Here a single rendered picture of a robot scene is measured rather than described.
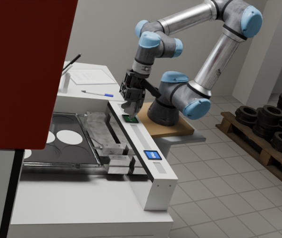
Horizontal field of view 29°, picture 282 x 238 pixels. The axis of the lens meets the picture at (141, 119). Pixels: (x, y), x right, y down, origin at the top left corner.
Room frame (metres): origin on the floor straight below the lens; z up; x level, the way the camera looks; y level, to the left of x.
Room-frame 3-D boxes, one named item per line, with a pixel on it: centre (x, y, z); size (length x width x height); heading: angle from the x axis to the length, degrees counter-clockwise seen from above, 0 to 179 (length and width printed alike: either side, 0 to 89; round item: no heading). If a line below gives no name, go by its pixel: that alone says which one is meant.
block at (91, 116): (2.06, 0.19, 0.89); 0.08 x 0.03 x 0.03; 118
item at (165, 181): (1.88, -0.02, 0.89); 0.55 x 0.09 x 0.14; 28
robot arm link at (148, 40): (1.99, 0.05, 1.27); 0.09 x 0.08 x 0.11; 134
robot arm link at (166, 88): (2.32, -0.10, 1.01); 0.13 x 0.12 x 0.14; 44
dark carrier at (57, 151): (1.77, 0.33, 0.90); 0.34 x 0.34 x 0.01; 28
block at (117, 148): (1.84, 0.07, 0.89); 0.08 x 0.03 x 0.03; 118
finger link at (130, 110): (1.97, 0.05, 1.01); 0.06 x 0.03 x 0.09; 118
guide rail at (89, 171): (1.69, 0.23, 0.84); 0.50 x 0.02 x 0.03; 118
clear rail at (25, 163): (1.61, 0.25, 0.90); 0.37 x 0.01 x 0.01; 118
